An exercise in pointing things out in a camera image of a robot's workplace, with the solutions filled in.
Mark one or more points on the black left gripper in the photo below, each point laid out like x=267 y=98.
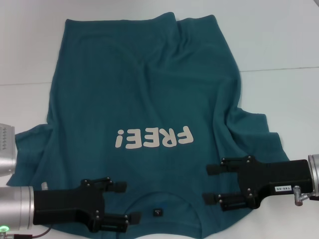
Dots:
x=64 y=204

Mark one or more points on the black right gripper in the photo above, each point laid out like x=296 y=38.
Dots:
x=279 y=175

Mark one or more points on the teal t-shirt with FREE print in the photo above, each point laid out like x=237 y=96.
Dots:
x=149 y=87

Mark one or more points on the silver and white left arm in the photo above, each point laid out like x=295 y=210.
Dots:
x=15 y=206

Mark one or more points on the silver right arm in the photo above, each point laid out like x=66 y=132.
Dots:
x=314 y=174

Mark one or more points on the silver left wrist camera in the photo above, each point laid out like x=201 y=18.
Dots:
x=6 y=154

